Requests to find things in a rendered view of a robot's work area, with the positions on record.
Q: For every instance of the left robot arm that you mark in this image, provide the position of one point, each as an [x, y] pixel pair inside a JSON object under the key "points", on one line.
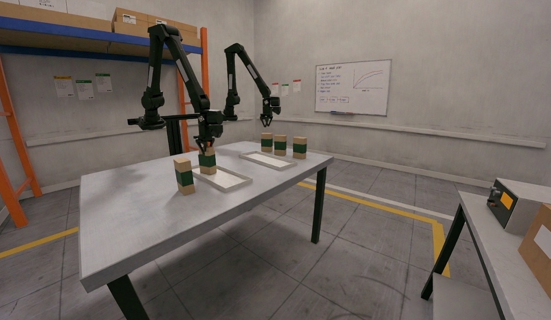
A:
{"points": [[233, 98]]}

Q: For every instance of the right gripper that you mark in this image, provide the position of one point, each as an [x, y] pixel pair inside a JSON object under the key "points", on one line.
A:
{"points": [[203, 140]]}

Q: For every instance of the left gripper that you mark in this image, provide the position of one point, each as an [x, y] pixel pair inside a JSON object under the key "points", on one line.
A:
{"points": [[263, 117]]}

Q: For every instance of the white rectangular tray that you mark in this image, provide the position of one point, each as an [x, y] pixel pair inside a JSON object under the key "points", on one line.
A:
{"points": [[268, 160], [224, 179]]}

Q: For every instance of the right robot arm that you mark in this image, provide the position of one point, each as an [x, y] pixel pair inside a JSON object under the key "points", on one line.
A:
{"points": [[153, 96]]}

